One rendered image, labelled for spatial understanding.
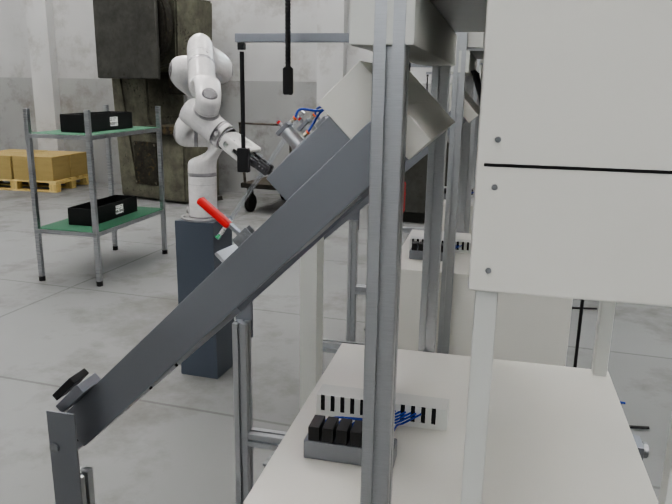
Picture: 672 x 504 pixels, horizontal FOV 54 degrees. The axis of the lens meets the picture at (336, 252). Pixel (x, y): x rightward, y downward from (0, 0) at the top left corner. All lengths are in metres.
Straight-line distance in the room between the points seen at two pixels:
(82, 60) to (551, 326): 7.57
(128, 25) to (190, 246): 4.63
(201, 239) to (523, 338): 1.35
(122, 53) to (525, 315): 5.66
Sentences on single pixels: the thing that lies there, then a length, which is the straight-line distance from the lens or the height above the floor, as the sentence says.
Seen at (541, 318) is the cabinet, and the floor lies 0.48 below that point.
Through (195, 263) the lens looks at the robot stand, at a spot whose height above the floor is 0.52.
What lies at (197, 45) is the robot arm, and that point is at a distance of 2.34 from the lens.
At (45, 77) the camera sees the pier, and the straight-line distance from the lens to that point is 9.32.
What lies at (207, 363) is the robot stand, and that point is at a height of 0.07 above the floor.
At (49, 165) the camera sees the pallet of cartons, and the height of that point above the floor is 0.31.
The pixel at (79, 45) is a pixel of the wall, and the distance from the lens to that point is 9.16.
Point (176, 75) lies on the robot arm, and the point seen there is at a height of 1.29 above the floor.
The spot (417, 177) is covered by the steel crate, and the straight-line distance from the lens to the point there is 6.23.
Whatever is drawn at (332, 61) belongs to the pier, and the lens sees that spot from 7.49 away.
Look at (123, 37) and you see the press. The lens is 7.31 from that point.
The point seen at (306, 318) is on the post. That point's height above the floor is 0.52.
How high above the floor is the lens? 1.26
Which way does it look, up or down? 14 degrees down
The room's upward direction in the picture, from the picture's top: 1 degrees clockwise
